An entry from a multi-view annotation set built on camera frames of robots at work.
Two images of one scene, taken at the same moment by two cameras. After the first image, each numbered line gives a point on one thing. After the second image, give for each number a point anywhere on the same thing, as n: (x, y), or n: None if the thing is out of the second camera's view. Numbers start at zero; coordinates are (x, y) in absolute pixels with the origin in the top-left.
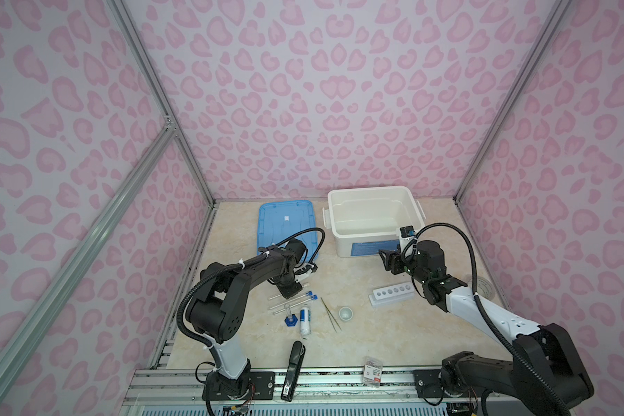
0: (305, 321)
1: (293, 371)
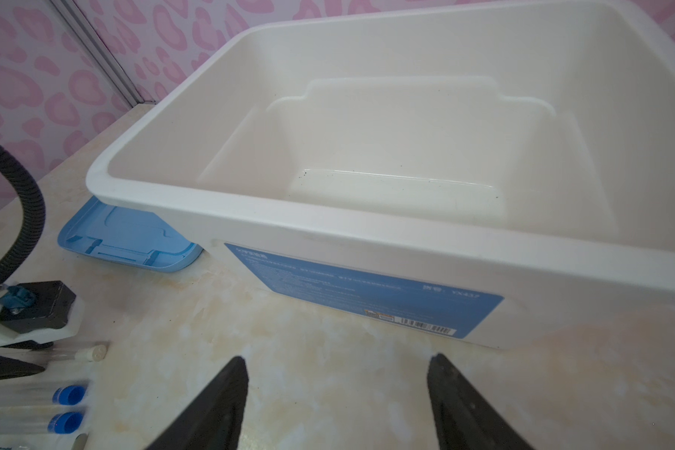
0: (34, 442)
1: None
